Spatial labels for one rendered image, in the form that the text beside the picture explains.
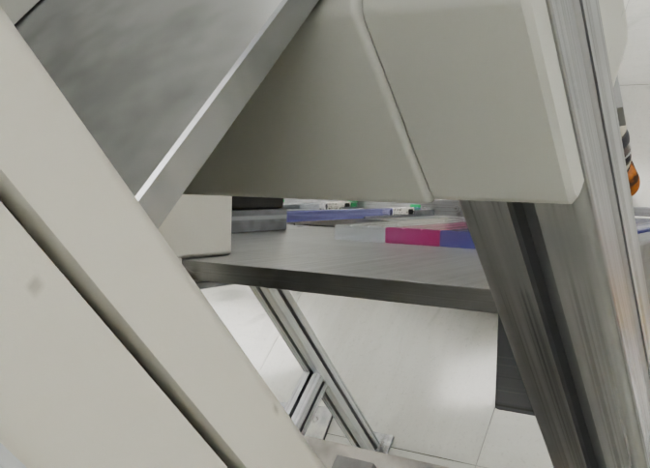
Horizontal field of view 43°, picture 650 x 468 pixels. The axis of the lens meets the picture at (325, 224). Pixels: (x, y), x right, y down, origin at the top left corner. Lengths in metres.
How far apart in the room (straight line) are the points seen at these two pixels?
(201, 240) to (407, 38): 0.26
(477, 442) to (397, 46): 1.58
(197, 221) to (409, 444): 1.39
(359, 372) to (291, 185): 1.69
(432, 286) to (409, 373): 1.54
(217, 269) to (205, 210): 0.04
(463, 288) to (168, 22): 0.19
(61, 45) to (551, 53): 0.12
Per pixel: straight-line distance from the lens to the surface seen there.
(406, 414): 1.83
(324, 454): 1.07
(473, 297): 0.35
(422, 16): 0.20
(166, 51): 0.19
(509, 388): 0.35
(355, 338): 2.00
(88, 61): 0.21
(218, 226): 0.45
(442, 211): 1.12
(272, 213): 0.69
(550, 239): 0.25
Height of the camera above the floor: 1.47
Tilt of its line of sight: 39 degrees down
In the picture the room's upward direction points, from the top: 27 degrees counter-clockwise
